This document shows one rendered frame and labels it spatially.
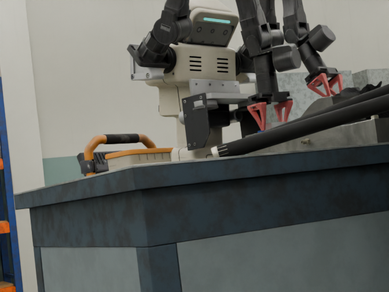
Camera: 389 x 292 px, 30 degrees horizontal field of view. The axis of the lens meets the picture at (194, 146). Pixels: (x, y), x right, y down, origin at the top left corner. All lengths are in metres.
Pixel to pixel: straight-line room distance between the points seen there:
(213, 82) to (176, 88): 0.12
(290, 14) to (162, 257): 1.35
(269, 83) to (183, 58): 0.36
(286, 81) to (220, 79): 5.48
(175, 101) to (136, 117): 5.24
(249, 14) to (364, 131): 0.56
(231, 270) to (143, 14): 6.71
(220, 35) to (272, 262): 1.23
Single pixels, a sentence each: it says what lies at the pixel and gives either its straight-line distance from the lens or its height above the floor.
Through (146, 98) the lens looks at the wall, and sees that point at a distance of 7.62.
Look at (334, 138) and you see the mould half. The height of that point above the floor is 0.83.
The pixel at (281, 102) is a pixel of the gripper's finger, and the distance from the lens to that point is 2.03.
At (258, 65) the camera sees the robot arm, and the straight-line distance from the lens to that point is 2.01.
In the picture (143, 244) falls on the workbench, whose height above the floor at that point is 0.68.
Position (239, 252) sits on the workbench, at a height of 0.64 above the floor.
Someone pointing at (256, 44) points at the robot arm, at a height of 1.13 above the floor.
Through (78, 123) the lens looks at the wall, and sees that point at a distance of 7.34.
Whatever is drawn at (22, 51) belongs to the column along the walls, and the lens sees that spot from 7.03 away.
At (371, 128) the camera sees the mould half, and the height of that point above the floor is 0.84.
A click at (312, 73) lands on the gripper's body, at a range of 2.27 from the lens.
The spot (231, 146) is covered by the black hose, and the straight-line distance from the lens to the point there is 1.34.
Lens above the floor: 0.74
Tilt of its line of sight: 4 degrees up
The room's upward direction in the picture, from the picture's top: 7 degrees counter-clockwise
